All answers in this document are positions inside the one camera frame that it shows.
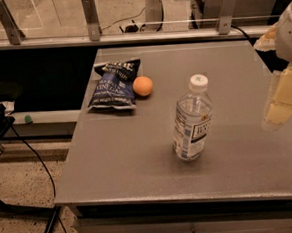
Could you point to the clear plastic water bottle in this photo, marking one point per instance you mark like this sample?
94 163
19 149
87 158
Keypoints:
192 119

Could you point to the grey drawer under table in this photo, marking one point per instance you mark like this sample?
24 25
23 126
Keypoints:
267 222

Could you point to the blue chip bag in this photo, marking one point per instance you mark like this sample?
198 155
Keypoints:
114 89

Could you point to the orange fruit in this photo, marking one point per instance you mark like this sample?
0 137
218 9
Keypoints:
143 86

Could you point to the glass railing panel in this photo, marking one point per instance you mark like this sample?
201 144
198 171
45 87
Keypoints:
40 19

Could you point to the left metal rail bracket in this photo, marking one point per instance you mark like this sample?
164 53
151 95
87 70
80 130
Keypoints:
14 34

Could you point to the metal rail bracket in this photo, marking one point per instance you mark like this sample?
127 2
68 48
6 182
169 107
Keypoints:
14 34
225 16
92 21

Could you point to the right metal rail bracket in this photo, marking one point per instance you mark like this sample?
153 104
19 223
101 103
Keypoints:
225 16

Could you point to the middle metal rail bracket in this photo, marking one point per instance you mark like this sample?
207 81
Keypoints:
92 21

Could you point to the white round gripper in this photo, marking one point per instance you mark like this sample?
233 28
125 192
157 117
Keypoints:
290 38

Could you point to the small green object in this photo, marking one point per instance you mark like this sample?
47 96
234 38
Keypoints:
28 119

